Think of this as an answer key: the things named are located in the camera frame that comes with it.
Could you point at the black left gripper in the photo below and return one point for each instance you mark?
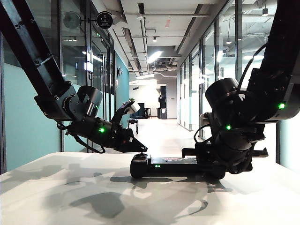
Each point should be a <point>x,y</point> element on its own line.
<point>118,137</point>

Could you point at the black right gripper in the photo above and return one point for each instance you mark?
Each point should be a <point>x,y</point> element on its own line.
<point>189,152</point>

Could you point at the black remote control with joysticks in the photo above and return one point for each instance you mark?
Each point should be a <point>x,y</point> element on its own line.
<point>168,167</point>

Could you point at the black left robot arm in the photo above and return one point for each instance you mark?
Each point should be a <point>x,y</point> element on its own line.
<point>35,58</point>

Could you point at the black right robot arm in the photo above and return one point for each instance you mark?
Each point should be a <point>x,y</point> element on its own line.
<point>269,93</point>

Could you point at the black quadruped robot dog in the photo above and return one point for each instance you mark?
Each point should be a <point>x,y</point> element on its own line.
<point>134,122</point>

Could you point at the dark green bar counter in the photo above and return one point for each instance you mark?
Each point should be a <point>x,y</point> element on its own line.
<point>141,114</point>

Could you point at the dark bar stool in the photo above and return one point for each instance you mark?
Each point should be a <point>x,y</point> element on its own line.
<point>148,112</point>

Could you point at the low black bin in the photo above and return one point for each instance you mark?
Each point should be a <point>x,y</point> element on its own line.
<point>162,114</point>

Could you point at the person in black clothes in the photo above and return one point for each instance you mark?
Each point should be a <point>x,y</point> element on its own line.
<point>161,102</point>

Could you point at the tall black cabinet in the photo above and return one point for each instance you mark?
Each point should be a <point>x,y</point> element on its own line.
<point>163,90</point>

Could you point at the long ceiling light strip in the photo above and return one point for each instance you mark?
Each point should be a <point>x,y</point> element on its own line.
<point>145,76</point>
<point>154,57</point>

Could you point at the small lit door sign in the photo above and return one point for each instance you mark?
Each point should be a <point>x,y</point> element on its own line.
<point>89,66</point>

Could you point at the black ceiling spot light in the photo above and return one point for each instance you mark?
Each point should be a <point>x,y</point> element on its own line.
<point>154,39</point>

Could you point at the round black hanging sign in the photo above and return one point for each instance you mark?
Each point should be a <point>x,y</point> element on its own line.
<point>104,19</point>

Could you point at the black pendant lamp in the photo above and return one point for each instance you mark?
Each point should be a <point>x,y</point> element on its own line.
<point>265,11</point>

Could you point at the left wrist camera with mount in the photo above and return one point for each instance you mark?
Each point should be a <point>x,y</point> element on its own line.
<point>133,107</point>

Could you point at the black wall lamp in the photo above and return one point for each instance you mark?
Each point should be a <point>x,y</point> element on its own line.
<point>119,71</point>

